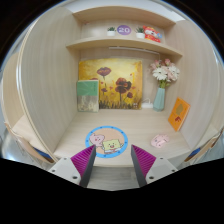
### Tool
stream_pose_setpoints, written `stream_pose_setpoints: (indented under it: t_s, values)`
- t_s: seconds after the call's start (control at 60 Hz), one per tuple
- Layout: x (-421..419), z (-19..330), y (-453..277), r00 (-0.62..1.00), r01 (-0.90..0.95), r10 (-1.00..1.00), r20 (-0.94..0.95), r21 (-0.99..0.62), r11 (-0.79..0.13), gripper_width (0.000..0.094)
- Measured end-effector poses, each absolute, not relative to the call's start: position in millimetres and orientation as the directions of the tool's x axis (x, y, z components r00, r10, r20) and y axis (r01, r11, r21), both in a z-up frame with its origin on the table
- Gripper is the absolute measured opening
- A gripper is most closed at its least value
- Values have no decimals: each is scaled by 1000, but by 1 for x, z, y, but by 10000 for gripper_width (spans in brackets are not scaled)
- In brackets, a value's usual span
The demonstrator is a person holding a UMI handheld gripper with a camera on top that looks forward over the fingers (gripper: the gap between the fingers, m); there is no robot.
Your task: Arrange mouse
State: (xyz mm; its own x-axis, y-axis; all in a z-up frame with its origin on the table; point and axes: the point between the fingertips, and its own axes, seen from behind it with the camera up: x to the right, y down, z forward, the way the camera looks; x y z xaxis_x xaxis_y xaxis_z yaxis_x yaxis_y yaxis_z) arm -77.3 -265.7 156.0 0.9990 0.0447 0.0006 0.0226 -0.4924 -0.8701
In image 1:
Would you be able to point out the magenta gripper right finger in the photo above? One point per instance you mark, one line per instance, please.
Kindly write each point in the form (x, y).
(149, 168)

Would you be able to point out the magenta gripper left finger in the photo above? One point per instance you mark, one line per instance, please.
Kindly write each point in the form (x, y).
(78, 168)

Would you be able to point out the pink computer mouse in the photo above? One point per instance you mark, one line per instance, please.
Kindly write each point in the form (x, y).
(159, 140)

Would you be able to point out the round cartoon mouse pad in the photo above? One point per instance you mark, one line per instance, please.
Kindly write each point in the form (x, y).
(110, 141)

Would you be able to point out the white power strip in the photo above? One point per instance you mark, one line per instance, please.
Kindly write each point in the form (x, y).
(147, 105)

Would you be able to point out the orange book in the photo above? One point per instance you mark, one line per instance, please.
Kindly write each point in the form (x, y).
(178, 114)

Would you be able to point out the teal ribbed vase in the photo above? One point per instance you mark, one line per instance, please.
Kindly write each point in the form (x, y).
(158, 104)

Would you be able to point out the green book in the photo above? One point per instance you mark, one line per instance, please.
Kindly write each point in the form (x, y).
(88, 95)

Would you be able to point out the poppy flower painting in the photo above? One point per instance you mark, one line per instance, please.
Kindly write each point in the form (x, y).
(120, 81)

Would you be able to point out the pink white flower bouquet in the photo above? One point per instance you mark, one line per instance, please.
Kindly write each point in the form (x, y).
(165, 72)

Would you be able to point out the lower wooden shelf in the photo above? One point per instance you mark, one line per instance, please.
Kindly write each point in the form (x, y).
(133, 43)

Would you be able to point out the wooden shelf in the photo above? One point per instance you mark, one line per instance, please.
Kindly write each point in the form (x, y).
(133, 43)
(123, 13)

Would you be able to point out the right small potted plant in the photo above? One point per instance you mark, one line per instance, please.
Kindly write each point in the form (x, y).
(140, 32)

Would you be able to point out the small potted plant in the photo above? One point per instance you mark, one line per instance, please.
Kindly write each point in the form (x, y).
(140, 32)
(111, 31)

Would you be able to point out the red cartoon plush toy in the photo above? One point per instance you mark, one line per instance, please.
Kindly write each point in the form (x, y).
(152, 34)

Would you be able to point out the left small potted plant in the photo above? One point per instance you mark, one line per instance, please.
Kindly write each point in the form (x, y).
(111, 31)

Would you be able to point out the purple round number sign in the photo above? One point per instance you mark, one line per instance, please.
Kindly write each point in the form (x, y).
(124, 30)

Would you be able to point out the upper wooden shelf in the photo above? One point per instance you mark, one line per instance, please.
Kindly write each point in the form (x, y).
(123, 13)

